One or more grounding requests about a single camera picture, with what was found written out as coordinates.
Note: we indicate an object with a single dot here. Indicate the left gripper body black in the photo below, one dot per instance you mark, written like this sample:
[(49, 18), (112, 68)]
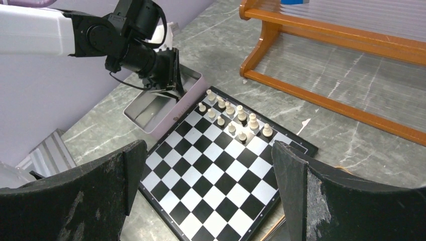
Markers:
[(165, 80)]

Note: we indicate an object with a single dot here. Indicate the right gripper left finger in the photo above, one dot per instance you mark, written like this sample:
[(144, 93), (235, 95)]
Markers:
[(88, 202)]

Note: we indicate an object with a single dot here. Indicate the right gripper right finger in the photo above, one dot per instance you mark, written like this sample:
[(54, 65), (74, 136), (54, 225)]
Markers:
[(322, 202)]

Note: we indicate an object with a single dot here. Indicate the white pawn file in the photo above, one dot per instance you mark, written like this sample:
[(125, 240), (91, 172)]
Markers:
[(220, 121), (242, 136), (211, 113), (231, 128)]

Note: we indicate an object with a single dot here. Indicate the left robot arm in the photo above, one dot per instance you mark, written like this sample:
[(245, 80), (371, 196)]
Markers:
[(135, 36)]

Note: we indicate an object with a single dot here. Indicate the black white chess board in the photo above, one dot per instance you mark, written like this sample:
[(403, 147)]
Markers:
[(208, 185)]

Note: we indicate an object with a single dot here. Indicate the pink metal tin tray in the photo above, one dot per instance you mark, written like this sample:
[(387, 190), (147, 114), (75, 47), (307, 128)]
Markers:
[(155, 114)]

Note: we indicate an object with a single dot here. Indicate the blue block on shelf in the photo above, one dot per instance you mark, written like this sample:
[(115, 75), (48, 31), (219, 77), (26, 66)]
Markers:
[(294, 2)]

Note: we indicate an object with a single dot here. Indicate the wooden two-tier shelf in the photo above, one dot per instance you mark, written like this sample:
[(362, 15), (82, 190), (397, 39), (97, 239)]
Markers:
[(362, 59)]

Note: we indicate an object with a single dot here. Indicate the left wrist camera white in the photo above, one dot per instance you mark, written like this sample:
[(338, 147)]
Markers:
[(171, 29)]

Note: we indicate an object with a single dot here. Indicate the aluminium frame rail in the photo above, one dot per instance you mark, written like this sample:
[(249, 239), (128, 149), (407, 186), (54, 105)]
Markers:
[(50, 157)]

